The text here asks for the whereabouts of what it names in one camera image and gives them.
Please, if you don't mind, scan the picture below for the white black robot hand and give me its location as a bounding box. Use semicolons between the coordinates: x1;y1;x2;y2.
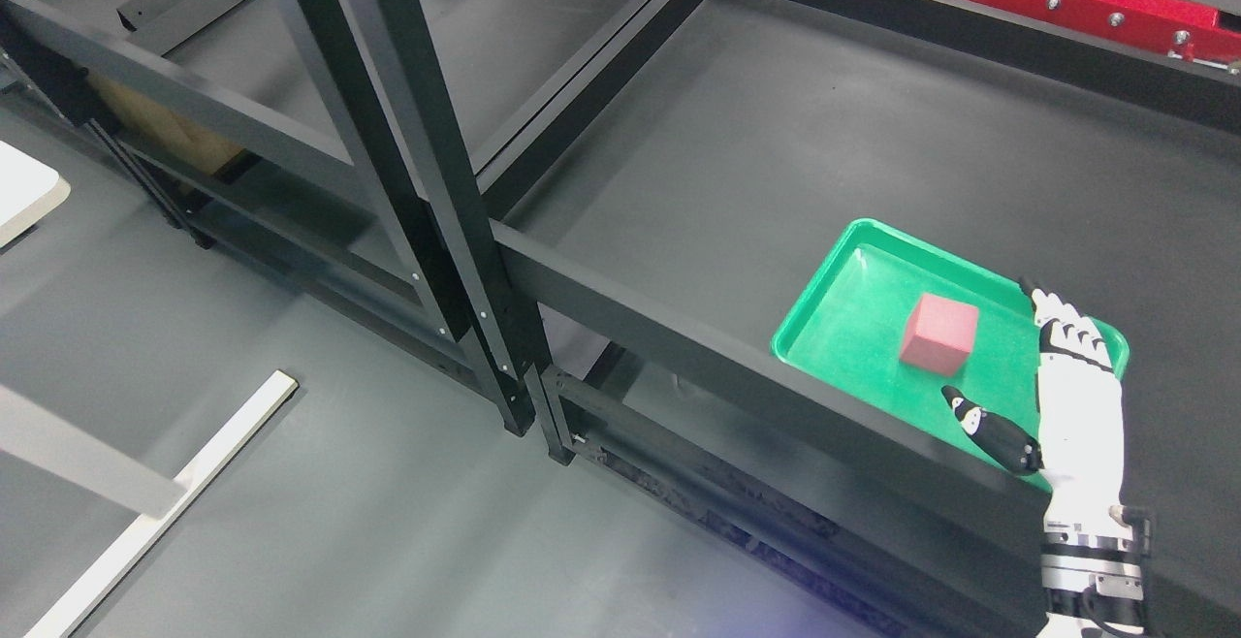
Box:
939;279;1136;540

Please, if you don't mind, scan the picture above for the pink foam block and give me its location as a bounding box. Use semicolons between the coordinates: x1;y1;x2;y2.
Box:
898;293;980;376

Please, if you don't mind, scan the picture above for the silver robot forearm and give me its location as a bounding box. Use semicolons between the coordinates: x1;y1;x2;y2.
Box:
1036;505;1158;637

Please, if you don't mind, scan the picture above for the green plastic tray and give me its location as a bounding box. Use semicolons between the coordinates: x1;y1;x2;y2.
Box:
771;218;1131;494

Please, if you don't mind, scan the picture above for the black metal shelf rack centre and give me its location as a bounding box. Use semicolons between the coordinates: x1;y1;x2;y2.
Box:
484;0;1239;637

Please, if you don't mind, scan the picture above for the black metal shelf rack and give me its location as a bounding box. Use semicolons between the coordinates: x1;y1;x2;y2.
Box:
484;0;1239;637
2;0;621;449

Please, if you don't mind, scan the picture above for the black metal shelf rack left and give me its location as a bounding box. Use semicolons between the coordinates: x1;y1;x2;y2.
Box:
2;0;621;449

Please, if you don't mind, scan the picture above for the cardboard box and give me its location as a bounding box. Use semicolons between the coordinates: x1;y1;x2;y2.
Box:
87;71;244;175

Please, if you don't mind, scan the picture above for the white desk with T leg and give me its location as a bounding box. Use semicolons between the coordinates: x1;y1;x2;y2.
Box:
0;142;299;638

